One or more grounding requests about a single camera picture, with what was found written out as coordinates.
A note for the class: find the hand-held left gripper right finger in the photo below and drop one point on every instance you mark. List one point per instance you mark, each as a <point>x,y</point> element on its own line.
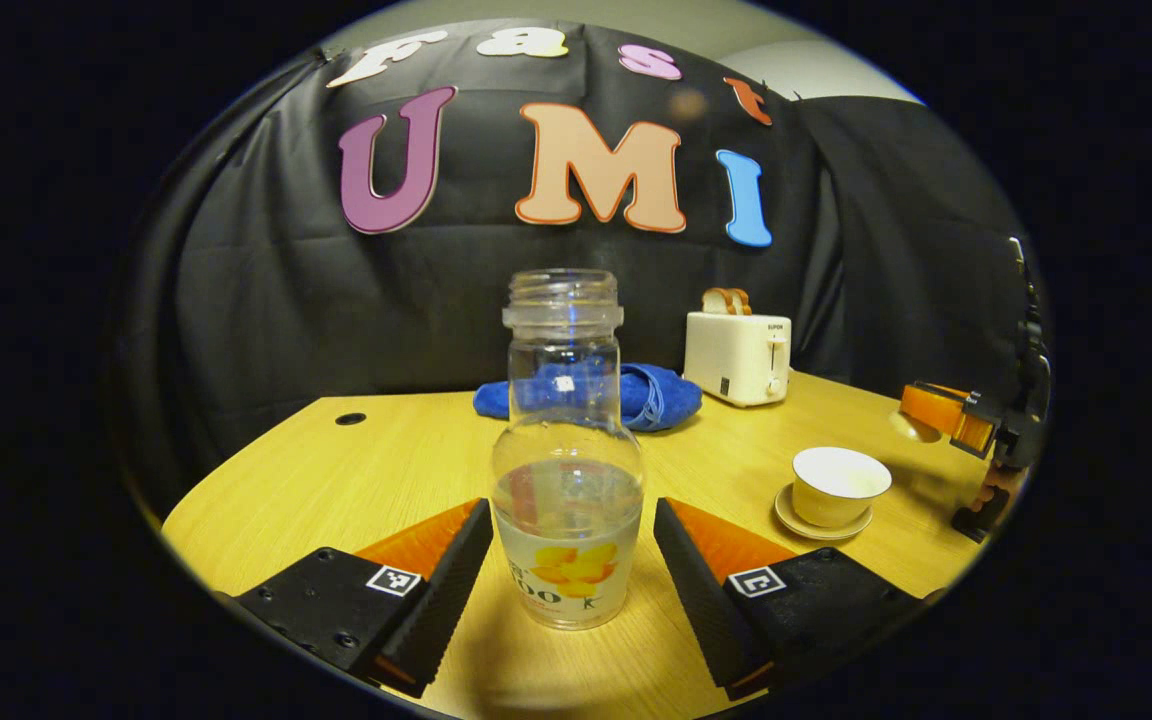
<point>701,600</point>

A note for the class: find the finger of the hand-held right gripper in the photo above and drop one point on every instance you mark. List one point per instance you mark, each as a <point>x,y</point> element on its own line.
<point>941,410</point>

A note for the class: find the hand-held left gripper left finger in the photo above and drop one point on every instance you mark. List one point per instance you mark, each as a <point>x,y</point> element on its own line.
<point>441,600</point>

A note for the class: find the cream ceramic teacup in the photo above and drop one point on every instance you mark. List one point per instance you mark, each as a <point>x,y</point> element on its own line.
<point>836,495</point>

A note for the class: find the clear glass water bottle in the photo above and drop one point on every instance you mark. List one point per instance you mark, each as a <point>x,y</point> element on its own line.
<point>566,520</point>

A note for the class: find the cream ceramic saucer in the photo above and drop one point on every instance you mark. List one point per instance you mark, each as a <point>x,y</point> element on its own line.
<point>791,515</point>

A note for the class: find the blue towel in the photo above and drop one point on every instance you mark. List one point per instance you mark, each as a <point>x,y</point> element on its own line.
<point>671,400</point>

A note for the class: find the white toaster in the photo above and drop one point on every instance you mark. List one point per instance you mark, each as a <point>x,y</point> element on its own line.
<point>731,360</point>

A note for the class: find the toast bread slice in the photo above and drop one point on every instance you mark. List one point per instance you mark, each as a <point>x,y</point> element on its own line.
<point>742,302</point>
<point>714,302</point>

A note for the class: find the black backdrop cloth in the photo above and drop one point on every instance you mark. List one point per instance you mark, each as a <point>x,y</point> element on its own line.
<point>266,300</point>

